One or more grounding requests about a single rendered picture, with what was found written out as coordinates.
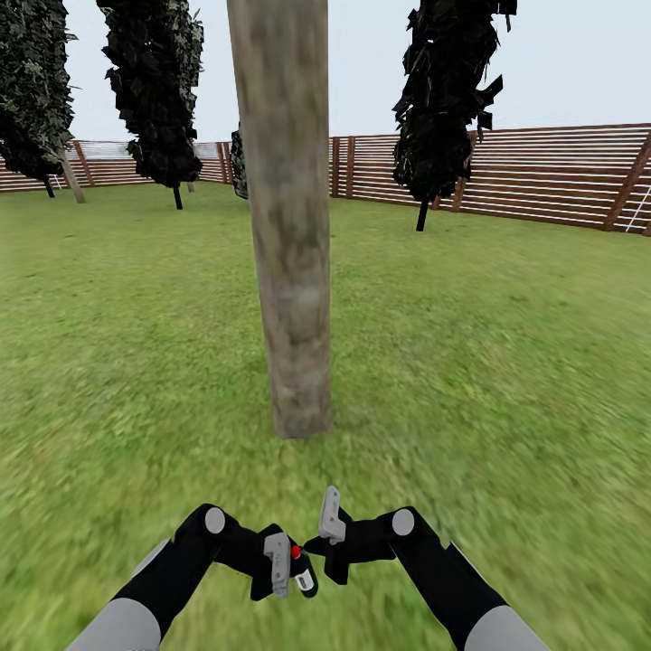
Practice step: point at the pesticide atomizer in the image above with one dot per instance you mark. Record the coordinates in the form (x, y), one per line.
(306, 577)

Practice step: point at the bush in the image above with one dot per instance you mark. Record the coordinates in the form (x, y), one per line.
(238, 165)

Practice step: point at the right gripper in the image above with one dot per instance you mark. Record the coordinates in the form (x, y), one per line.
(351, 550)

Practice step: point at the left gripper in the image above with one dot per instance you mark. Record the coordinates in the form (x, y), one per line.
(257, 564)

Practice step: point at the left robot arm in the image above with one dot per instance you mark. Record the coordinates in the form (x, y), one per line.
(139, 616)

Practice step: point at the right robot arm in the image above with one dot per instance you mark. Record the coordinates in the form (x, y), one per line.
(476, 616)

